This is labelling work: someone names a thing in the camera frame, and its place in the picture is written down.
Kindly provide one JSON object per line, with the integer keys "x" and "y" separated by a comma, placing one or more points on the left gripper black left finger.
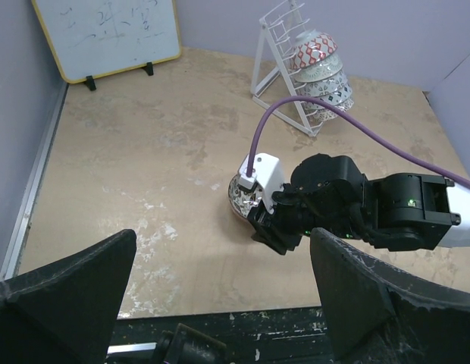
{"x": 65, "y": 311}

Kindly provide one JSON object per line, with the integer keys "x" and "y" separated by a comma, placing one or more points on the red patterned bowl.
{"x": 325, "y": 86}

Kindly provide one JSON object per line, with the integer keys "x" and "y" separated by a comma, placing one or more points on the small whiteboard with wooden frame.
{"x": 92, "y": 39}

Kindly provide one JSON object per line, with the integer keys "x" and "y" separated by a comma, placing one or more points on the green and white bowl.
{"x": 320, "y": 71}

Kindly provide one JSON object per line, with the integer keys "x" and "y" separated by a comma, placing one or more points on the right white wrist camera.
{"x": 266, "y": 173}

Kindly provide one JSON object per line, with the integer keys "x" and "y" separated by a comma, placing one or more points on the aluminium frame rail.
{"x": 22, "y": 224}

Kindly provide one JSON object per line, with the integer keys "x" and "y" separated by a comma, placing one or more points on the grey patterned bowl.
{"x": 241, "y": 201}

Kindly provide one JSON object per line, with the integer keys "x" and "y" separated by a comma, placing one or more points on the dark blue triangle-pattern bowl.
{"x": 311, "y": 47}

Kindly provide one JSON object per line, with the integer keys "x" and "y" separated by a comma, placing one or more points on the white bowl with maroon pattern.
{"x": 326, "y": 115}

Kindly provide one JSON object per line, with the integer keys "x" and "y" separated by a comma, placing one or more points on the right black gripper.
{"x": 283, "y": 229}

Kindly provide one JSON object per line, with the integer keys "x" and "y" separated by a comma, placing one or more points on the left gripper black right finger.
{"x": 378, "y": 313}

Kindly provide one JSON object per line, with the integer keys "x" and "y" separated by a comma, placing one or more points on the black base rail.
{"x": 297, "y": 335}

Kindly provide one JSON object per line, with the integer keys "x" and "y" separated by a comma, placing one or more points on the light blue patterned bowl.
{"x": 337, "y": 97}

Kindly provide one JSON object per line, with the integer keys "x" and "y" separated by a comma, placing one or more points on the white wire dish rack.
{"x": 279, "y": 28}

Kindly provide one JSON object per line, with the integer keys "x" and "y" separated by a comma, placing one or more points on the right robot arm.
{"x": 400, "y": 212}

